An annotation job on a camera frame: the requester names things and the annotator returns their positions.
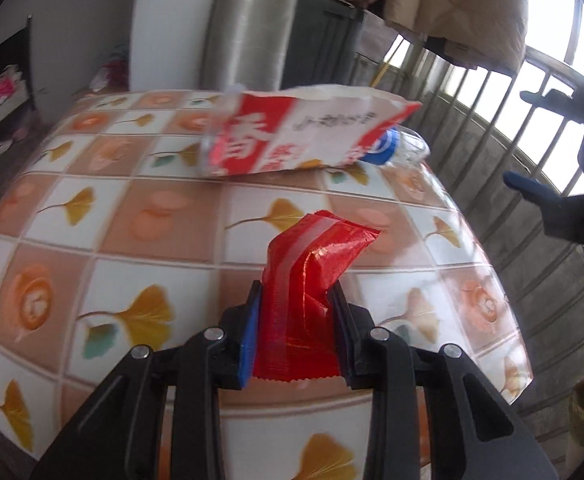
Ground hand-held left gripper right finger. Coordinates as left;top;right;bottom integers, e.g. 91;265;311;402
328;280;560;480

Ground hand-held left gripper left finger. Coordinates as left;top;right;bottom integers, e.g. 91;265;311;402
29;280;263;480

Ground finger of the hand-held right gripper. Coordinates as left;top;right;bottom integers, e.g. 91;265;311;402
503;171;584;241
519;72;584;126

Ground red plastic wrapper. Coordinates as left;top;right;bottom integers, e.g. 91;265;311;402
252;209;383;384

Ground red and white plastic bag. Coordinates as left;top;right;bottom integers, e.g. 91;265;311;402
199;82;423;179

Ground metal window grille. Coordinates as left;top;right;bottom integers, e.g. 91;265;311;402
357;35;584;201

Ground beige quilted coat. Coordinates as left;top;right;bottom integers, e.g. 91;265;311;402
342;0;530;76

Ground patterned tablecloth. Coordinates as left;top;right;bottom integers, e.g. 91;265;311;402
0;89;533;480

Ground clear bottle with blue label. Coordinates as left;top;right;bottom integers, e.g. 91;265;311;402
359;127;431;167

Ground dark metal cabinet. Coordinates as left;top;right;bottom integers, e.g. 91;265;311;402
282;0;367;91

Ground grey round column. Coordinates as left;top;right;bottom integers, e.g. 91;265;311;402
202;0;305;93

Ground yellow broom handle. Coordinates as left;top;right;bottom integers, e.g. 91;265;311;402
369;35;407;88

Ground dark frame bed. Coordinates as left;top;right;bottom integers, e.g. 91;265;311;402
0;15;40;171

